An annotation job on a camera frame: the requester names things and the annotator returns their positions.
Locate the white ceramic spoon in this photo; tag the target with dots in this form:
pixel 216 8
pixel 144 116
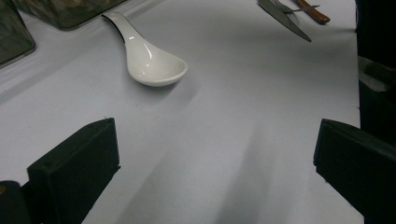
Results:
pixel 155 65

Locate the translucent grey plastic basket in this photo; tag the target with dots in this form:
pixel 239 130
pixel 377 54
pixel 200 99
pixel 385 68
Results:
pixel 12 31
pixel 68 12

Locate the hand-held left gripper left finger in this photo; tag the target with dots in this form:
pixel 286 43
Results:
pixel 74 168

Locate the white table sheet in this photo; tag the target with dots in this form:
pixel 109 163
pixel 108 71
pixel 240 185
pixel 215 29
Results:
pixel 218 109

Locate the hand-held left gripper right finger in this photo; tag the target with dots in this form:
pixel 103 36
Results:
pixel 361 174

